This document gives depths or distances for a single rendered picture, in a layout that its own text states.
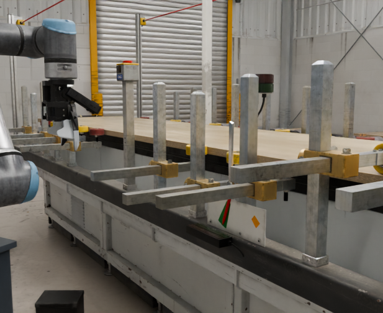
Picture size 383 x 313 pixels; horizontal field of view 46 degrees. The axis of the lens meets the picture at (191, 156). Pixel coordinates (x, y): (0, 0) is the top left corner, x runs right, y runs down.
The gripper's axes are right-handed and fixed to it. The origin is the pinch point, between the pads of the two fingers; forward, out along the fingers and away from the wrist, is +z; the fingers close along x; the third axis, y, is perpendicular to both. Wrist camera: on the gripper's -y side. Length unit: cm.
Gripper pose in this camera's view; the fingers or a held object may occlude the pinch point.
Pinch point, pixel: (71, 148)
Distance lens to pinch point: 139.6
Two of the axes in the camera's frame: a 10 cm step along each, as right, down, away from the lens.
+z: 0.0, 9.9, 1.4
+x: 5.0, 1.2, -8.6
